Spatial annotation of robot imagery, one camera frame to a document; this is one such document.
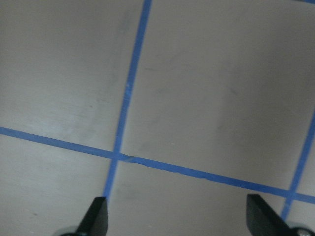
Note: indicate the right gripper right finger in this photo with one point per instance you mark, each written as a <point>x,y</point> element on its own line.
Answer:
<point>262,220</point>

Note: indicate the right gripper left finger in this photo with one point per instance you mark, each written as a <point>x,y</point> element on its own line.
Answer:
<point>95,221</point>

